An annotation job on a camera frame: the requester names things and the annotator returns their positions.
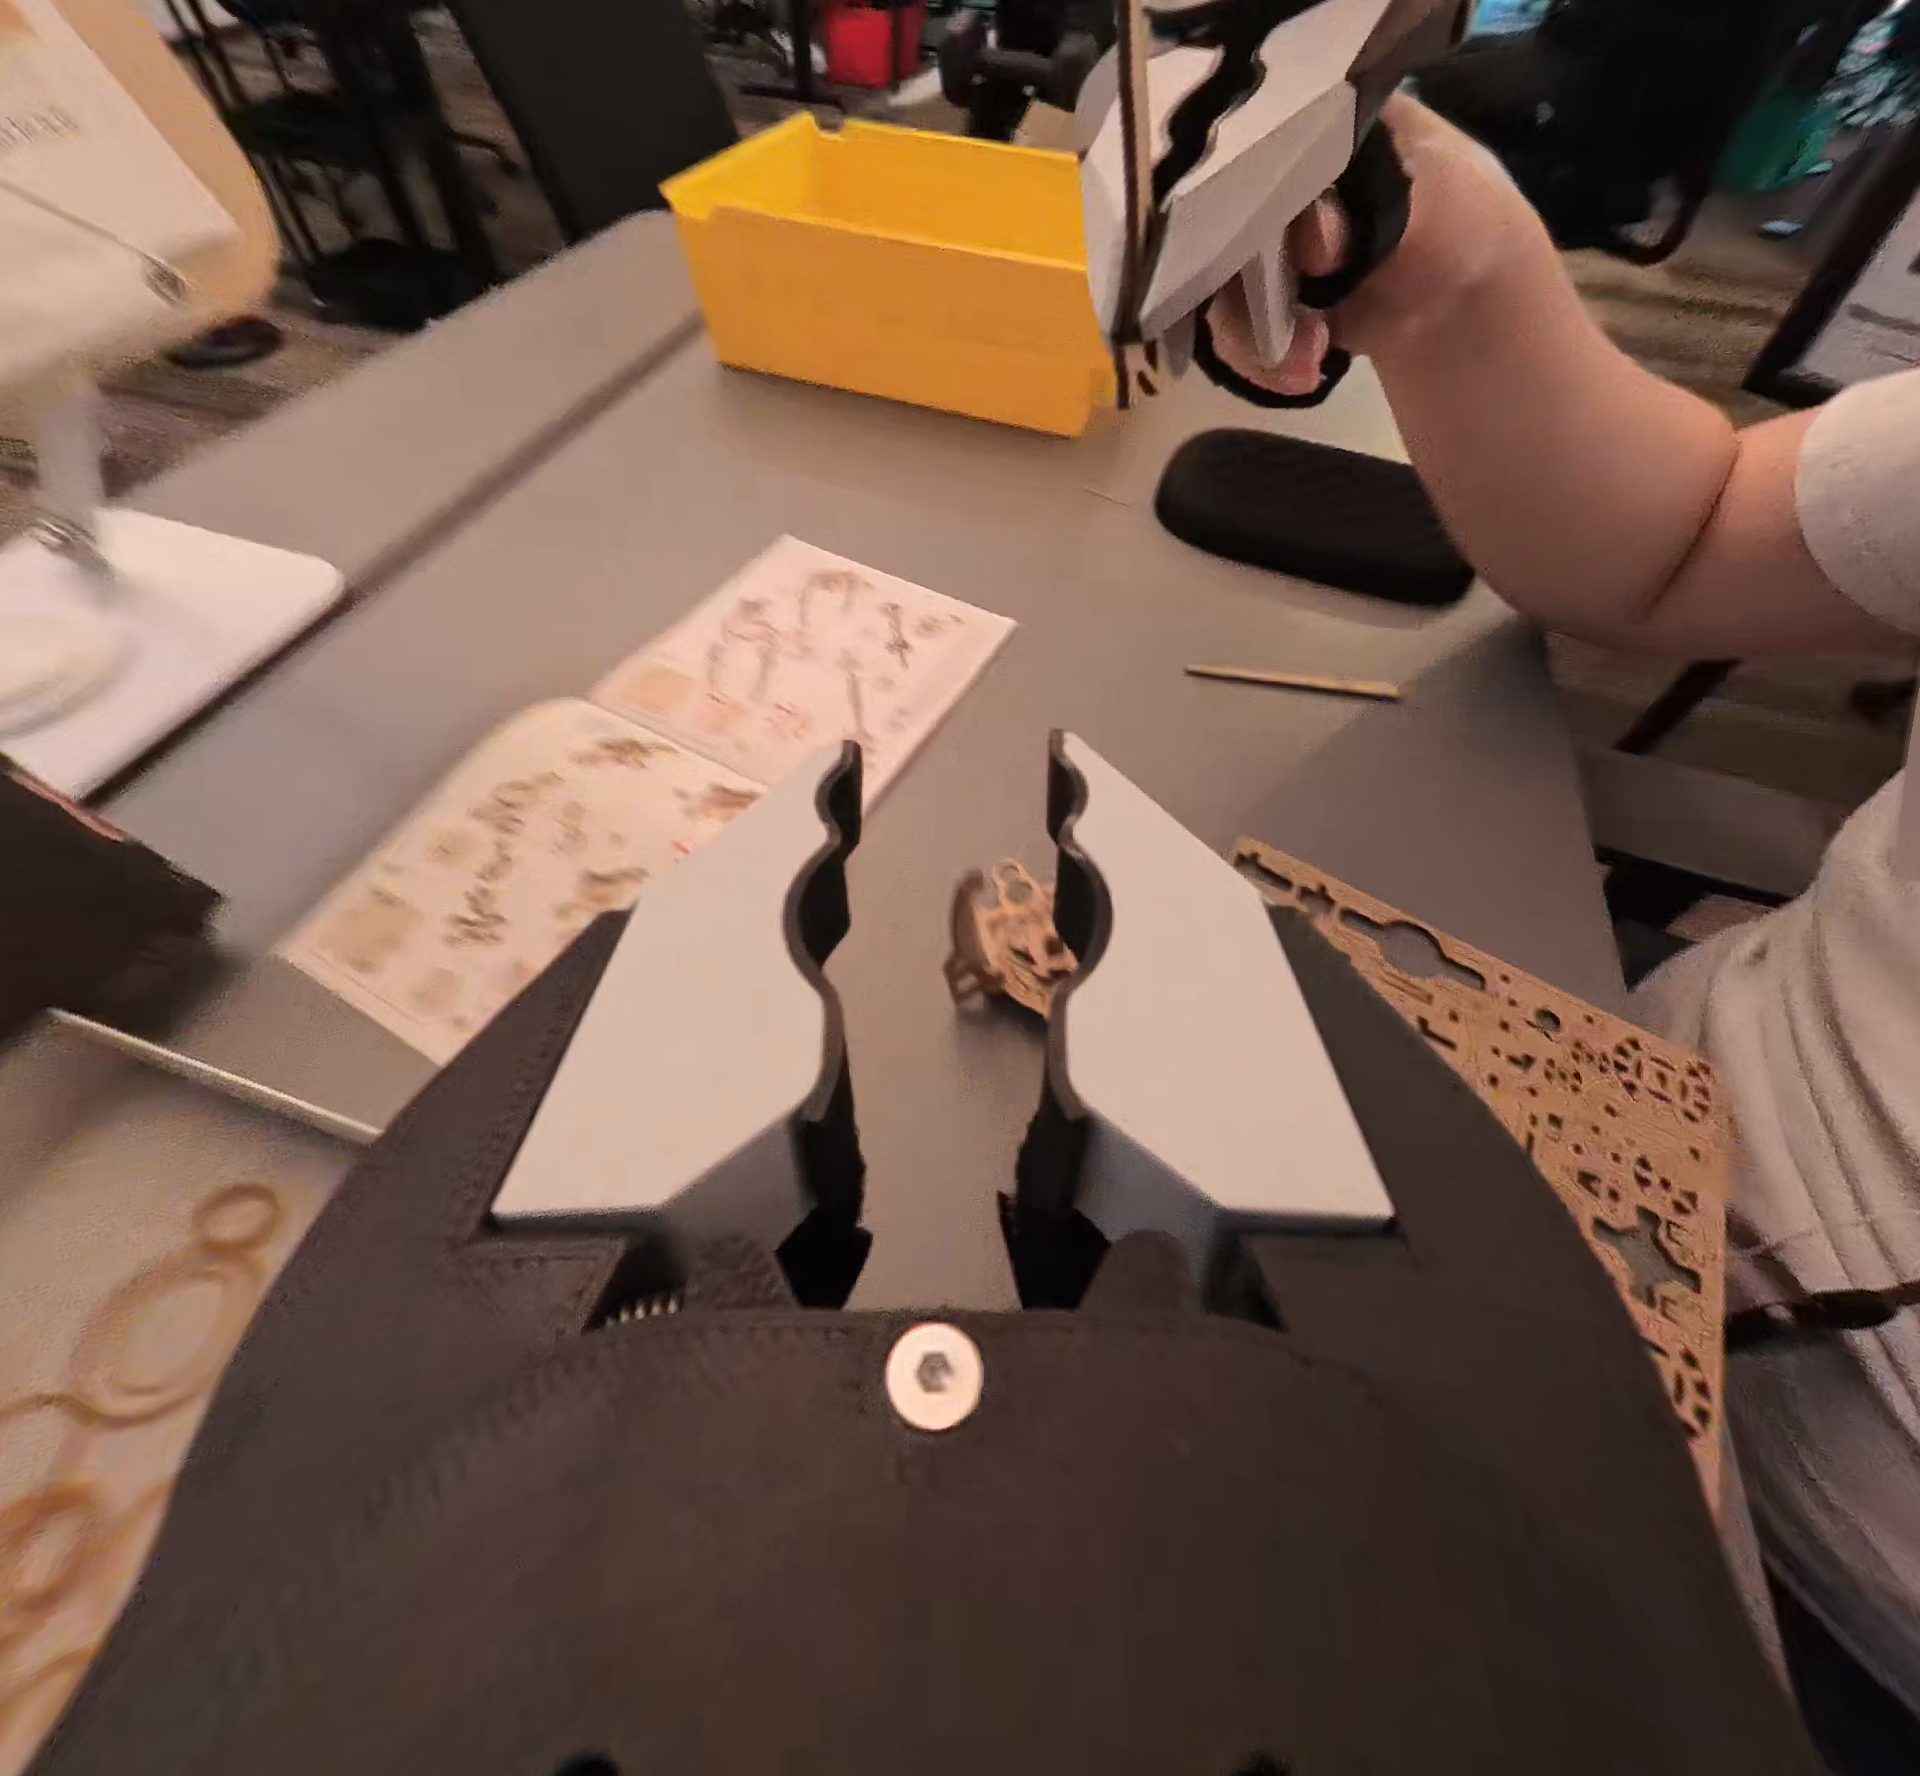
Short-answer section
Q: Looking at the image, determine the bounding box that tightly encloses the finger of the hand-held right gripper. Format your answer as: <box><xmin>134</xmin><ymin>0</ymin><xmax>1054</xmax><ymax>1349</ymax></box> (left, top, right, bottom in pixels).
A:
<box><xmin>1142</xmin><ymin>0</ymin><xmax>1405</xmax><ymax>353</ymax></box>
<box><xmin>1078</xmin><ymin>40</ymin><xmax>1277</xmax><ymax>346</ymax></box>

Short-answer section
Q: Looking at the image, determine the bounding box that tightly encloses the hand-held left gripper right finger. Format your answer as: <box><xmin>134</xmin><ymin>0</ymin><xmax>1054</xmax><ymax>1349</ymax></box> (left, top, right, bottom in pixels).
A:
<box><xmin>1003</xmin><ymin>732</ymin><xmax>1397</xmax><ymax>1284</ymax></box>

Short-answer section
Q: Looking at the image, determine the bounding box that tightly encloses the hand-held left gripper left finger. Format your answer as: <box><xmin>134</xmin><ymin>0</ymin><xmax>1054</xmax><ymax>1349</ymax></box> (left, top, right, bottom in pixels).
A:
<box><xmin>493</xmin><ymin>741</ymin><xmax>871</xmax><ymax>1284</ymax></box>

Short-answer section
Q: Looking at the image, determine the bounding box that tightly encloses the thin wooden model piece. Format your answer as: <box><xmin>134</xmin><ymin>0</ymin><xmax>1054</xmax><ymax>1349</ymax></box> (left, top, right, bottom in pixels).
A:
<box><xmin>1101</xmin><ymin>0</ymin><xmax>1168</xmax><ymax>412</ymax></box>

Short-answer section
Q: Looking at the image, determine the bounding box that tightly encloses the round wooden model assembly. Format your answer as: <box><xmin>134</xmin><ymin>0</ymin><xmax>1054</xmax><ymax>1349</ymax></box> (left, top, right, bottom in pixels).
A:
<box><xmin>944</xmin><ymin>866</ymin><xmax>1083</xmax><ymax>1021</ymax></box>

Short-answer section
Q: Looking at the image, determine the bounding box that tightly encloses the person's right forearm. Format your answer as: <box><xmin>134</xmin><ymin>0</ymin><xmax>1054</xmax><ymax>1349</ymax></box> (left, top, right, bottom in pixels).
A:
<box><xmin>1343</xmin><ymin>189</ymin><xmax>1846</xmax><ymax>662</ymax></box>

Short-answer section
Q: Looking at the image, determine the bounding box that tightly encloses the laser-cut wooden parts sheet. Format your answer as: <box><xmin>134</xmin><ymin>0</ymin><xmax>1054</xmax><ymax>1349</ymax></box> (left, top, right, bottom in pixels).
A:
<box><xmin>1231</xmin><ymin>840</ymin><xmax>1728</xmax><ymax>1515</ymax></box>

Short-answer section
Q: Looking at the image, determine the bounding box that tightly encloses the person's right hand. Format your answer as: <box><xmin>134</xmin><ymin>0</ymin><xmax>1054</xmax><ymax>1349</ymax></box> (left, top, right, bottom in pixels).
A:
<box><xmin>1205</xmin><ymin>92</ymin><xmax>1525</xmax><ymax>398</ymax></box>

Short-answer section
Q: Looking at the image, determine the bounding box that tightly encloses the black dumbbell rack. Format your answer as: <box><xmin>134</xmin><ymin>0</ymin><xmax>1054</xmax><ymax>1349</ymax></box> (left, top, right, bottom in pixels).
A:
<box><xmin>936</xmin><ymin>0</ymin><xmax>1155</xmax><ymax>144</ymax></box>

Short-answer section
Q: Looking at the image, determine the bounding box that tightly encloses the yellow plastic bin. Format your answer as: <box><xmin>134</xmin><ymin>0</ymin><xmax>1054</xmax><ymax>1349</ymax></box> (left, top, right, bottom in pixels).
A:
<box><xmin>659</xmin><ymin>111</ymin><xmax>1123</xmax><ymax>441</ymax></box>

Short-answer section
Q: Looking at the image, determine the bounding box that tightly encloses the paper instruction booklet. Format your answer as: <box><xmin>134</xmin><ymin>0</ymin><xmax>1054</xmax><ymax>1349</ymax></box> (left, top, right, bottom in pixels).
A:
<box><xmin>277</xmin><ymin>535</ymin><xmax>1016</xmax><ymax>1068</ymax></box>

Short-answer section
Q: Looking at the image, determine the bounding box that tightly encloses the red box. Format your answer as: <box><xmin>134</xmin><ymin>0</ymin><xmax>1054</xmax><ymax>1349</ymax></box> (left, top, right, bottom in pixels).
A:
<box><xmin>814</xmin><ymin>0</ymin><xmax>930</xmax><ymax>89</ymax></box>

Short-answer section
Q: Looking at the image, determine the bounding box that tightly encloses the black wrist rest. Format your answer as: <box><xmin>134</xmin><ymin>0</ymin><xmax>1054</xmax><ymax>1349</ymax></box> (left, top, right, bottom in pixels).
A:
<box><xmin>1155</xmin><ymin>431</ymin><xmax>1479</xmax><ymax>608</ymax></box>

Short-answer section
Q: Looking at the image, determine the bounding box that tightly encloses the thin wooden stick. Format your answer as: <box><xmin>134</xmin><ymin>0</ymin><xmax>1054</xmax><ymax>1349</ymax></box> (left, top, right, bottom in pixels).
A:
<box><xmin>1183</xmin><ymin>664</ymin><xmax>1403</xmax><ymax>702</ymax></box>

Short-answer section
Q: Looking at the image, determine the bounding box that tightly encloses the black partition panel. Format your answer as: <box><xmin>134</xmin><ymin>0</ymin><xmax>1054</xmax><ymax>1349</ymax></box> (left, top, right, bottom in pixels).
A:
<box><xmin>382</xmin><ymin>0</ymin><xmax>737</xmax><ymax>241</ymax></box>

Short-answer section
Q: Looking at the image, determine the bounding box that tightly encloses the white cardboard box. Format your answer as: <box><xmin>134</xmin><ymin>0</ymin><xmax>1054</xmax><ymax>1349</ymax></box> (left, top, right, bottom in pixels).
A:
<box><xmin>0</xmin><ymin>1012</ymin><xmax>382</xmax><ymax>1776</ymax></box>

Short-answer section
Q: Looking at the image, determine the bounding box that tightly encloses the dark brown box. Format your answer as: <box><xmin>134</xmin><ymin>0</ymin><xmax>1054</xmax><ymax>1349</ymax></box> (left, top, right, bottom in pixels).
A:
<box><xmin>0</xmin><ymin>757</ymin><xmax>228</xmax><ymax>1044</ymax></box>

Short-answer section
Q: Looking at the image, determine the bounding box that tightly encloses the person's white shirt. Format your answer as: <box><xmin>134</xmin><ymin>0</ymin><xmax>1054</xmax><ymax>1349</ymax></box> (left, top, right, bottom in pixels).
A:
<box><xmin>1633</xmin><ymin>366</ymin><xmax>1920</xmax><ymax>1720</ymax></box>

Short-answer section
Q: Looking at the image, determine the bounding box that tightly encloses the white stand base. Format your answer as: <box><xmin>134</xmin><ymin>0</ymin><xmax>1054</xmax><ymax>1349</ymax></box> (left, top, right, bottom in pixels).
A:
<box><xmin>0</xmin><ymin>382</ymin><xmax>345</xmax><ymax>804</ymax></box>

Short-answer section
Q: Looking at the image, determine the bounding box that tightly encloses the pile of tan rubber bands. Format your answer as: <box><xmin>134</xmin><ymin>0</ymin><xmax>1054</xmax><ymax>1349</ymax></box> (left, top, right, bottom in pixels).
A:
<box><xmin>0</xmin><ymin>1182</ymin><xmax>288</xmax><ymax>1733</ymax></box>

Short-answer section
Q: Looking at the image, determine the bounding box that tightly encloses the black metal rack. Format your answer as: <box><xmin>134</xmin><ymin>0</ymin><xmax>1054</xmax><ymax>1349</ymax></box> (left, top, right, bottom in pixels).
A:
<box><xmin>120</xmin><ymin>0</ymin><xmax>496</xmax><ymax>323</ymax></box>

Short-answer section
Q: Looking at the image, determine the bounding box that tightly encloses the black strap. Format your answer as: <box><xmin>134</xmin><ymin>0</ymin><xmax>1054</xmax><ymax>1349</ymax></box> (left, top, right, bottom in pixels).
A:
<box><xmin>1723</xmin><ymin>1281</ymin><xmax>1920</xmax><ymax>1356</ymax></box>

